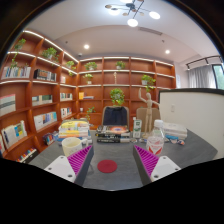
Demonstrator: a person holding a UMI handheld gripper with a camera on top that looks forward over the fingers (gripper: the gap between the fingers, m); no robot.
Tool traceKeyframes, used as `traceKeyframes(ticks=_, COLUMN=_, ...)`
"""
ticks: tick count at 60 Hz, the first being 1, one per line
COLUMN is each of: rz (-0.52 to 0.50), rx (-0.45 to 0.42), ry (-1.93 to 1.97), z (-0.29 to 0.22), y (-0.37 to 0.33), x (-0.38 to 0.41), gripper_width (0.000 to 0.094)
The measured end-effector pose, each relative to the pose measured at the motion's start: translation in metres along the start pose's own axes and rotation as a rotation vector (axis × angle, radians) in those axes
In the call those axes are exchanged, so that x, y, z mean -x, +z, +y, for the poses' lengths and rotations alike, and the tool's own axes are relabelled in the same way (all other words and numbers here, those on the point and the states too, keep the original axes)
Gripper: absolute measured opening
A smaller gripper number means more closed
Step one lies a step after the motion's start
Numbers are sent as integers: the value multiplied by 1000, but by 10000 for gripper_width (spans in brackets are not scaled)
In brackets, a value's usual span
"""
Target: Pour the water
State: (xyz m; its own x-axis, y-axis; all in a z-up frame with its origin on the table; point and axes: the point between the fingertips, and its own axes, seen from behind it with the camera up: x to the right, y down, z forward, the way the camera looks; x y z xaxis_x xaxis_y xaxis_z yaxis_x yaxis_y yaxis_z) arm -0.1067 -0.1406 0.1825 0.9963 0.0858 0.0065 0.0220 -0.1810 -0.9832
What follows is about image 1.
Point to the white window curtain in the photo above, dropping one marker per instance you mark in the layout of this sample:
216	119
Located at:
201	77

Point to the stack of colourful books left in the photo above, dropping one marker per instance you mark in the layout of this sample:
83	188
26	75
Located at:
74	128

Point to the wooden artist mannequin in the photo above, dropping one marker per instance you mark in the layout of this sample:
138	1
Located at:
148	119

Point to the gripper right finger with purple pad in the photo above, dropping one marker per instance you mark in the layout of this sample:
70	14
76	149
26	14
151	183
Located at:
152	167

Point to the white partition board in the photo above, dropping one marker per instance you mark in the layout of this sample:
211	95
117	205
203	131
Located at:
201	110

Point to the red round coaster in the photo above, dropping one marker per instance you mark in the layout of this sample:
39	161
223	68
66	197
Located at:
107	166

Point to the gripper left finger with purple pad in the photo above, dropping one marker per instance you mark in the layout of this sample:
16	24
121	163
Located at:
74	167

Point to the ceiling chandelier lamp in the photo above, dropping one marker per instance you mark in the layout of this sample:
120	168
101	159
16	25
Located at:
134	7

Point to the potted green plant centre shelf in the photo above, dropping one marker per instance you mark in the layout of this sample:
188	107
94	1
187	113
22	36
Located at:
117	96

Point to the dark office chair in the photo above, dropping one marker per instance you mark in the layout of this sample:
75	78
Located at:
115	115

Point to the white books stack right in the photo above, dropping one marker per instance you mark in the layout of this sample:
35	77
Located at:
176	130

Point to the clear plastic water bottle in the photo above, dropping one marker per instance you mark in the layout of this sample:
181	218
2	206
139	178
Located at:
155	140

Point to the stack of dark books centre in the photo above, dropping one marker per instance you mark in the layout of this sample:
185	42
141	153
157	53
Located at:
113	134

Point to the green and white carton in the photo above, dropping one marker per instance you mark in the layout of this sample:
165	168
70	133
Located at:
137	128

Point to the white ceramic mug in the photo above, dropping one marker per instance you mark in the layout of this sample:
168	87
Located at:
71	145

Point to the wooden bookshelf wall unit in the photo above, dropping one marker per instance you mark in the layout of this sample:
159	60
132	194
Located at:
41	85

